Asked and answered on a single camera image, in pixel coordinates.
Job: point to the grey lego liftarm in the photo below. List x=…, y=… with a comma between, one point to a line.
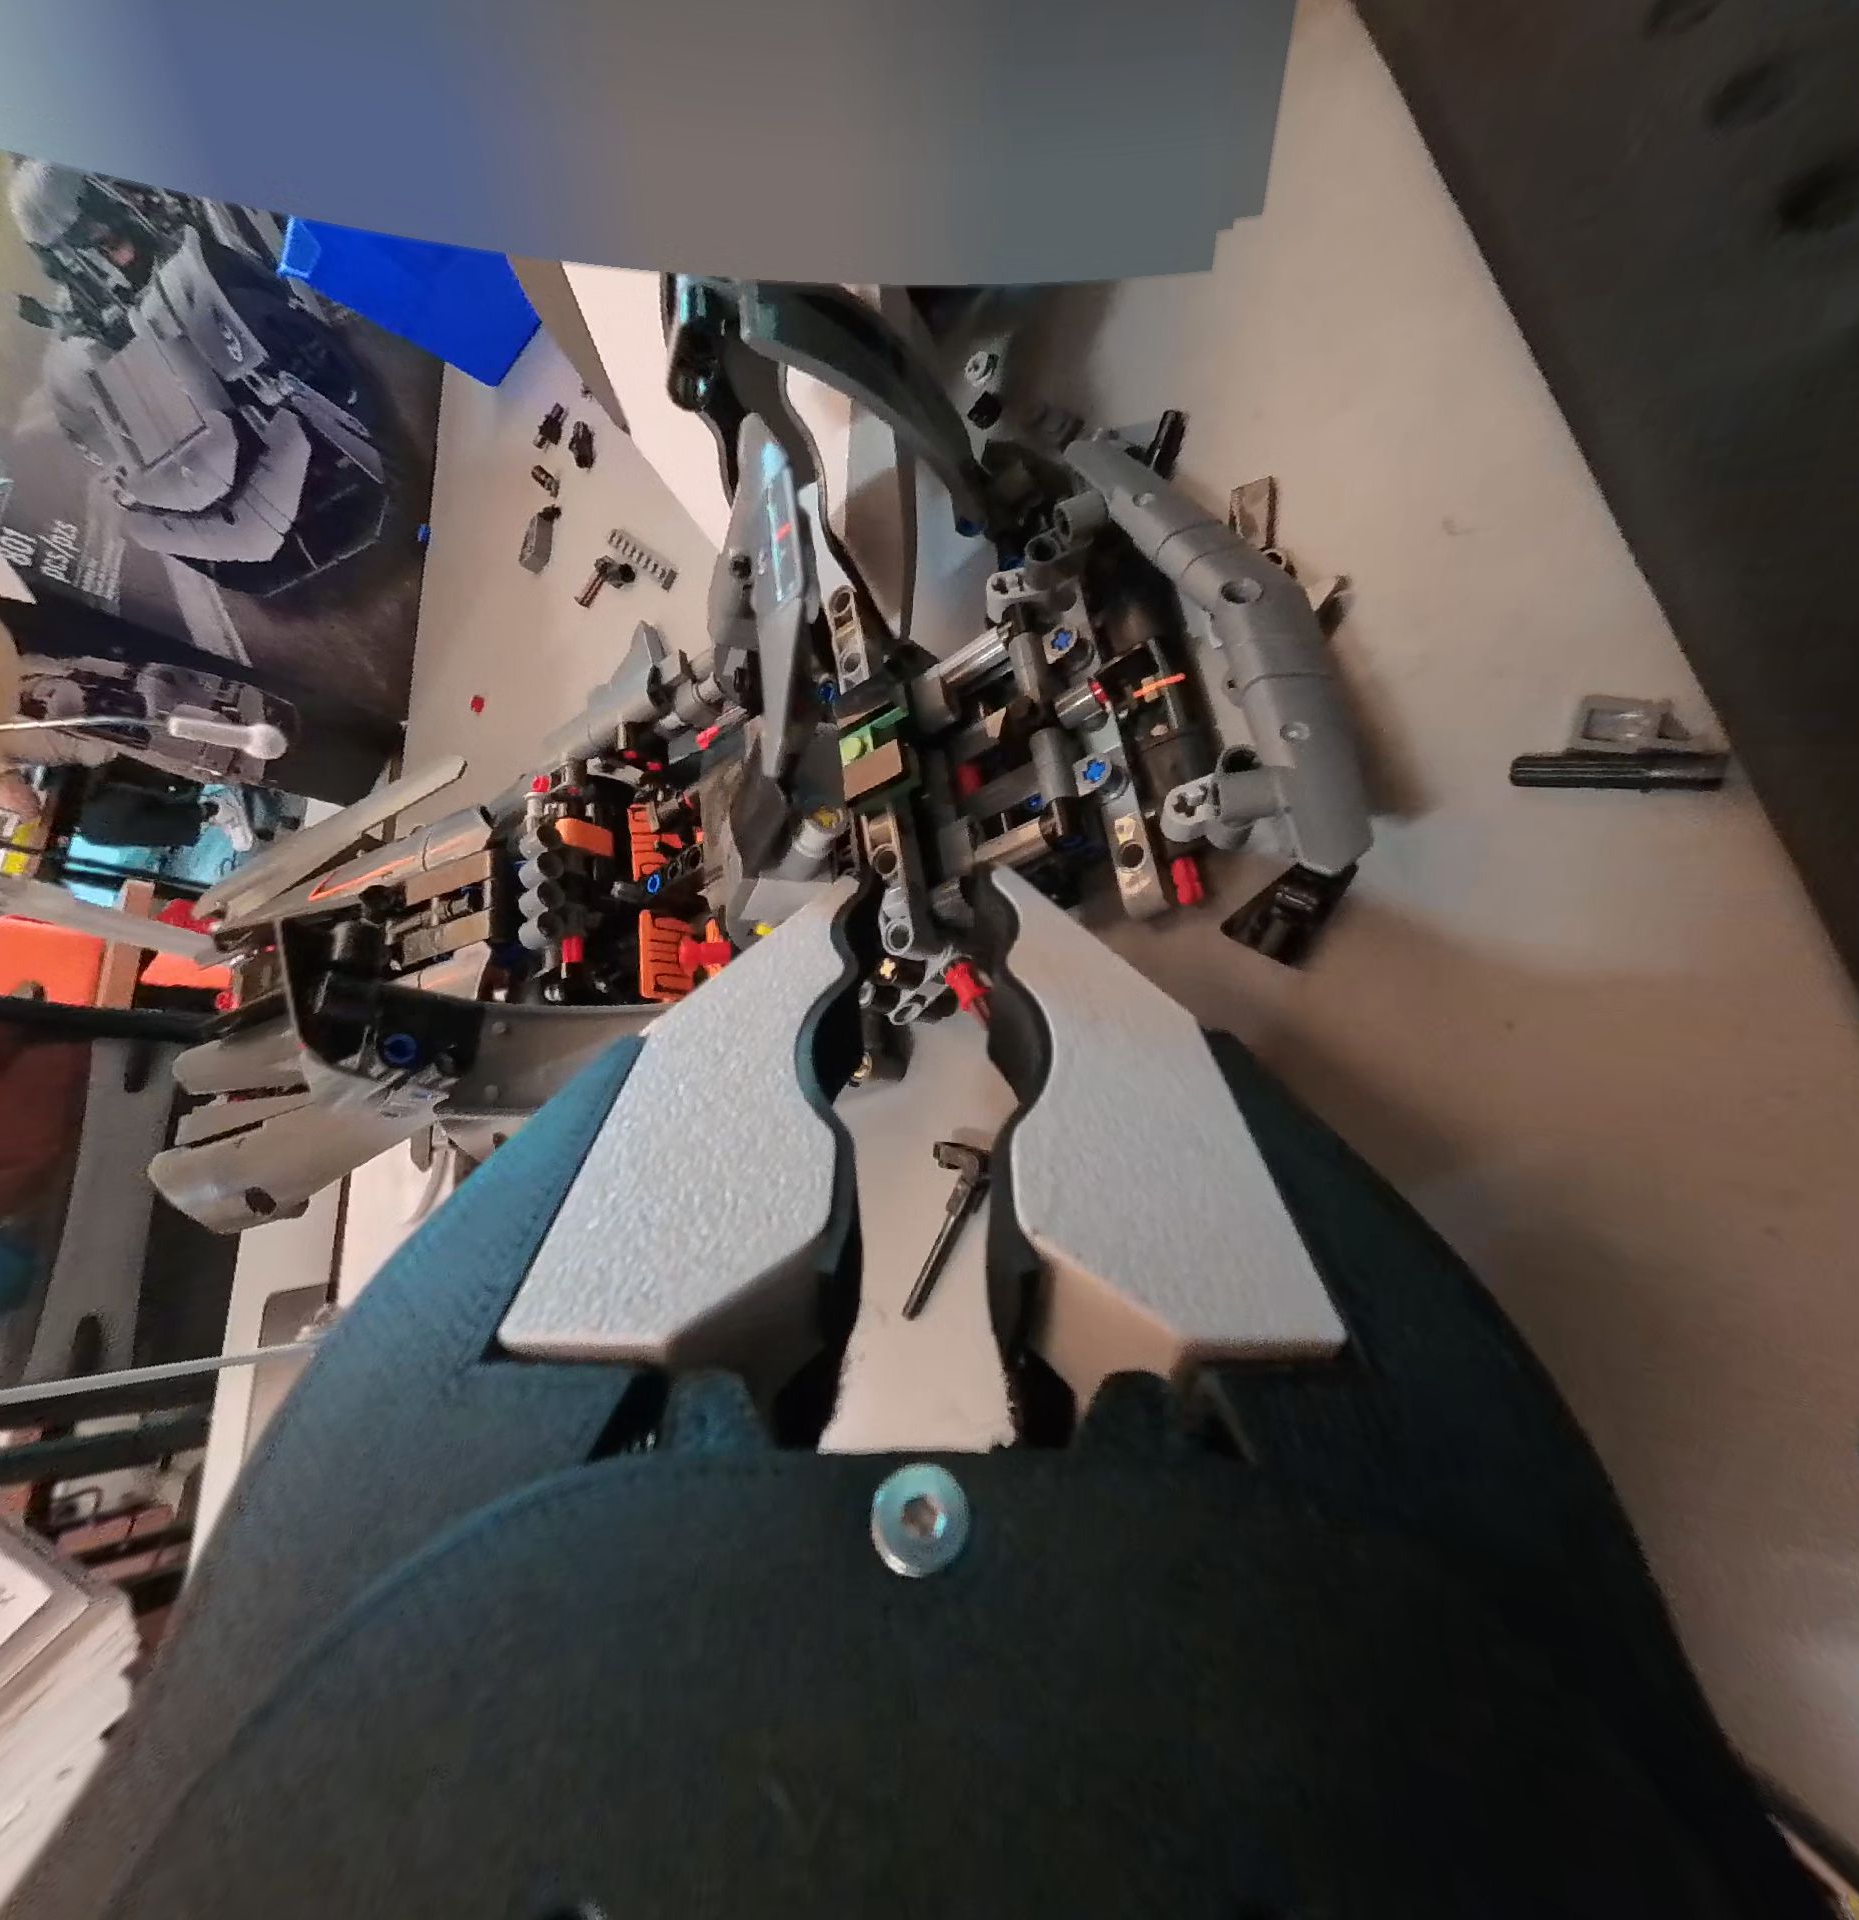
x=538, y=537

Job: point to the orange box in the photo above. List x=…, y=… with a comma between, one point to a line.
x=60, y=960

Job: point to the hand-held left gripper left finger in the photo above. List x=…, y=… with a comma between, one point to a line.
x=672, y=1200

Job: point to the dark perforated panel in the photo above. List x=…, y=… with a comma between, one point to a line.
x=1694, y=375

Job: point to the black lego slope piece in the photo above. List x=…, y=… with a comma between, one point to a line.
x=1289, y=912

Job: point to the black cardboard box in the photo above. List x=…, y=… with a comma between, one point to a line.
x=194, y=450

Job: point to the grey box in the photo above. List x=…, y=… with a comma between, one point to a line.
x=37, y=1667

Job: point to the small grey lego plate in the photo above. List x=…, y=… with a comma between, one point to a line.
x=1627, y=724

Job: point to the black lego pin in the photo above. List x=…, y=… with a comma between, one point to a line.
x=1164, y=436

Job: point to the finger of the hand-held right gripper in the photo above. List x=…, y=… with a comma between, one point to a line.
x=868, y=510
x=629, y=375

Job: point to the grey lego car model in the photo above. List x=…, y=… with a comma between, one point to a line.
x=643, y=899

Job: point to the black lego tile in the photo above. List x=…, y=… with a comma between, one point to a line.
x=1253, y=510

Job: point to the bright blue object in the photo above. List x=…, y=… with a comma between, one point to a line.
x=417, y=291

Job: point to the thin black lego rod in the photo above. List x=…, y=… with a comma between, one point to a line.
x=946, y=1230

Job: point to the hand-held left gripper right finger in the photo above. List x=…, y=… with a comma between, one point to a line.
x=1170, y=1200

